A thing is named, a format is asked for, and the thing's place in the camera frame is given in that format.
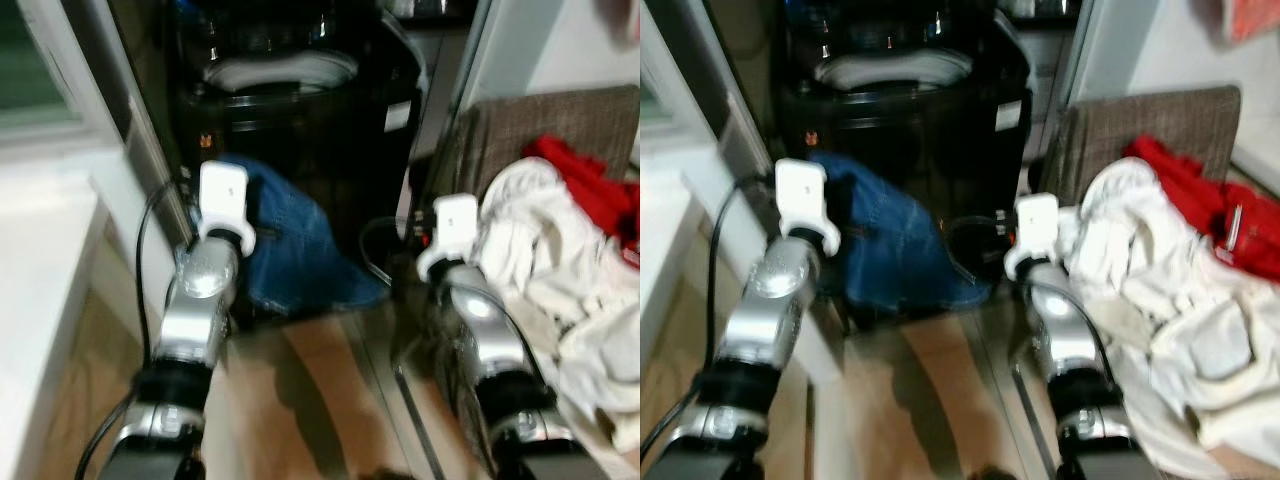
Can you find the blue denim jeans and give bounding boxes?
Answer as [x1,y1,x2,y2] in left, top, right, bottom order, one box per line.
[215,152,393,319]
[810,150,991,316]

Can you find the black top-load washing machine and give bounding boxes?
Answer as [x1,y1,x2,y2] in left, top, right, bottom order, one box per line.
[770,0,1036,261]
[165,0,431,261]

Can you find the cream white garment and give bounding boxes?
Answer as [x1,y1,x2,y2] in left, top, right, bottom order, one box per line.
[470,157,641,451]
[1055,157,1280,471]

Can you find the red garment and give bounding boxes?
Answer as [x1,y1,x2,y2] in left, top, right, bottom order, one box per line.
[1120,135,1280,281]
[520,133,641,271]

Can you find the brown woven laundry basket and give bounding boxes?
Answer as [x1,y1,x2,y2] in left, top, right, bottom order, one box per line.
[440,85,641,211]
[1040,85,1243,211]

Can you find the orange hanging cloth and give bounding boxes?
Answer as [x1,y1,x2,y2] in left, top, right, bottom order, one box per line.
[1215,0,1280,46]

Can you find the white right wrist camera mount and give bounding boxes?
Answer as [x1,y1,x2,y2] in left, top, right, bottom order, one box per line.
[415,195,483,283]
[1003,193,1063,281]

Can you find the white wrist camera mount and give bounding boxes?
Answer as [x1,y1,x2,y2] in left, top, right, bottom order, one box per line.
[775,158,843,251]
[415,195,483,283]
[195,162,259,256]
[1003,193,1063,281]

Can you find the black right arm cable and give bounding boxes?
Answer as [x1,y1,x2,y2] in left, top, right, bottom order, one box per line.
[358,215,421,291]

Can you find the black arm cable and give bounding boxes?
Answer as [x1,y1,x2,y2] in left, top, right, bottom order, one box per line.
[358,215,421,291]
[75,180,201,480]
[640,172,791,471]

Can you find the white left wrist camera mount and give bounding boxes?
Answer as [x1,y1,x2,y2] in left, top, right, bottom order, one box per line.
[195,162,259,256]
[775,158,843,251]

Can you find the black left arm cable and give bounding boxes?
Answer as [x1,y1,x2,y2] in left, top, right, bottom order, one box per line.
[75,180,201,480]
[640,172,791,471]

